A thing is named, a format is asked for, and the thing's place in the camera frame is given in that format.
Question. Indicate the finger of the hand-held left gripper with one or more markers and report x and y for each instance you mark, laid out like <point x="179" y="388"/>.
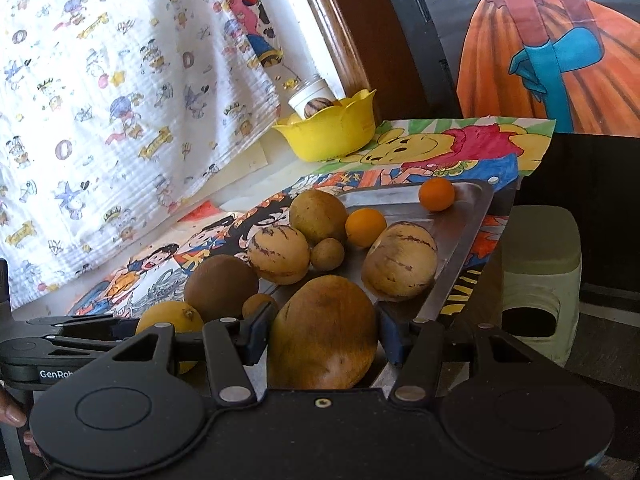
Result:
<point x="90" y="346"/>
<point x="85" y="323"/>

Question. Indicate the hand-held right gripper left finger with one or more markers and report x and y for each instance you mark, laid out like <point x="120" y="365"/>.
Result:
<point x="257" y="335"/>

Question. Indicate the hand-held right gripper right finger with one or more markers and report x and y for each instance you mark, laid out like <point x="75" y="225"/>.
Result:
<point x="392" y="335"/>

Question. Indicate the small brown kiwi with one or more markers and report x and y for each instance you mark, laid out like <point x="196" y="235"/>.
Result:
<point x="327" y="254"/>
<point x="259" y="304"/>

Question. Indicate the large round brown fruit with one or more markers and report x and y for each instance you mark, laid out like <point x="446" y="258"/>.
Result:
<point x="221" y="287"/>

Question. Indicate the yellow-brown mango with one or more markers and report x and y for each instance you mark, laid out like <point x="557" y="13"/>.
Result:
<point x="325" y="335"/>

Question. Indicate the large striped pepino melon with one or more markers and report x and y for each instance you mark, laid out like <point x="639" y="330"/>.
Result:
<point x="400" y="261"/>

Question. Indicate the yellow lemon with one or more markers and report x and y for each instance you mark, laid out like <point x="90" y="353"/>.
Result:
<point x="170" y="317"/>

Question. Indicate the small orange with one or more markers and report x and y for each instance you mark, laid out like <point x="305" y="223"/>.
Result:
<point x="365" y="227"/>
<point x="436" y="194"/>

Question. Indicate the grey metal tray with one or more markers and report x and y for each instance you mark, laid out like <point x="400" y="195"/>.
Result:
<point x="450" y="232"/>

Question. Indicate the olive green fruit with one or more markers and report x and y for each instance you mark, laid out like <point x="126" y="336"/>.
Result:
<point x="317" y="216"/>

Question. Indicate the person's left hand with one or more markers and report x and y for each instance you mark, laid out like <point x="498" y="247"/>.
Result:
<point x="12" y="415"/>

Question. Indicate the cartoon boys drawing sheet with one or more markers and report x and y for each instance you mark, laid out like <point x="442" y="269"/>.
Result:
<point x="160" y="260"/>

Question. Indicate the colourful comic drawing sheet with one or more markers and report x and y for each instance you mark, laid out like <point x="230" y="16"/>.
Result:
<point x="270" y="210"/>

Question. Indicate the pale green plastic stool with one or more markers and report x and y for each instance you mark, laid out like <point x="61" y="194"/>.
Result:
<point x="542" y="270"/>

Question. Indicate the white cartoon printed blanket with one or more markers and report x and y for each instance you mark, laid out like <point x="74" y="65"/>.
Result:
<point x="110" y="135"/>

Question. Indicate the yellow bear drawing sheet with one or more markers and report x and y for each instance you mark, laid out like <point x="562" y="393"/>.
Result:
<point x="450" y="152"/>

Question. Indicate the yellow plastic bowl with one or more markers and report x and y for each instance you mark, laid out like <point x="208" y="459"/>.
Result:
<point x="325" y="137"/>

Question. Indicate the white jar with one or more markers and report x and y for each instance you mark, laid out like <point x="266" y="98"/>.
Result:
<point x="307" y="92"/>

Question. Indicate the black door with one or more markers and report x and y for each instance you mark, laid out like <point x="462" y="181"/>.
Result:
<point x="415" y="35"/>

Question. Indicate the orange dress figure wall poster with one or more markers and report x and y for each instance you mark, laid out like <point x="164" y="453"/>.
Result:
<point x="550" y="60"/>

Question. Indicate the red figure wall poster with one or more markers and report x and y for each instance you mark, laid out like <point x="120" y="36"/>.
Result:
<point x="250" y="15"/>

